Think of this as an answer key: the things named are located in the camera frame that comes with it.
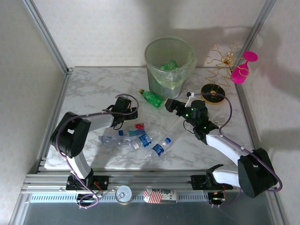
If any green plastic bottle yellow cap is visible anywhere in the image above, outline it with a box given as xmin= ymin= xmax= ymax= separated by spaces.
xmin=160 ymin=60 xmax=180 ymax=71
xmin=138 ymin=88 xmax=165 ymax=109

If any pink plastic wine glass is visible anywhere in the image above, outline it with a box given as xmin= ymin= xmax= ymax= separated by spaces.
xmin=231 ymin=51 xmax=259 ymax=84

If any slotted cable duct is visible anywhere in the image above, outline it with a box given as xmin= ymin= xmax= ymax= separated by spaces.
xmin=30 ymin=192 xmax=210 ymax=203

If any green bin liner bag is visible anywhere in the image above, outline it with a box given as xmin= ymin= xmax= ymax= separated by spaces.
xmin=144 ymin=35 xmax=198 ymax=91

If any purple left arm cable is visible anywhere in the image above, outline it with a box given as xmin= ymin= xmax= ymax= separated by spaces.
xmin=50 ymin=93 xmax=140 ymax=209

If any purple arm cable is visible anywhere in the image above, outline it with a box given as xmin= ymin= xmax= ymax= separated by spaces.
xmin=194 ymin=92 xmax=283 ymax=208
xmin=50 ymin=93 xmax=140 ymax=209

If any aluminium frame post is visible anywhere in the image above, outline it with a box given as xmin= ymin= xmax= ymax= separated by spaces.
xmin=233 ymin=0 xmax=278 ymax=71
xmin=22 ymin=0 xmax=74 ymax=75

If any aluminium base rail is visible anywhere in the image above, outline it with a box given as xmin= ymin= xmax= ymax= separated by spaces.
xmin=20 ymin=172 xmax=278 ymax=194

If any silver tin can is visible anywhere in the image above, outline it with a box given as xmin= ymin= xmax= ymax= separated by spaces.
xmin=114 ymin=185 xmax=133 ymax=206

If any patterned small box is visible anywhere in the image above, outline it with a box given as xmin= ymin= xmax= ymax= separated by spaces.
xmin=143 ymin=188 xmax=179 ymax=204

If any clear crumpled plastic piece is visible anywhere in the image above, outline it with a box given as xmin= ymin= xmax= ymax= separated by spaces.
xmin=210 ymin=114 xmax=225 ymax=125

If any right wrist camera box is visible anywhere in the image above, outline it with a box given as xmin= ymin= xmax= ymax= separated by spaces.
xmin=185 ymin=91 xmax=196 ymax=108

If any blue label bottle white cap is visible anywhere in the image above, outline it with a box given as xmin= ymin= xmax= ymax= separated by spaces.
xmin=130 ymin=130 xmax=162 ymax=150

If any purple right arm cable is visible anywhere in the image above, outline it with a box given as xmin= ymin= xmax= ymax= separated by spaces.
xmin=194 ymin=92 xmax=283 ymax=208

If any clear plastic bin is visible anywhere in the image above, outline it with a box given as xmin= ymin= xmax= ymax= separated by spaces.
xmin=144 ymin=35 xmax=198 ymax=101

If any gold wire glass rack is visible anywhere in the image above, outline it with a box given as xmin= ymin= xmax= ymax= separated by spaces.
xmin=200 ymin=43 xmax=240 ymax=105

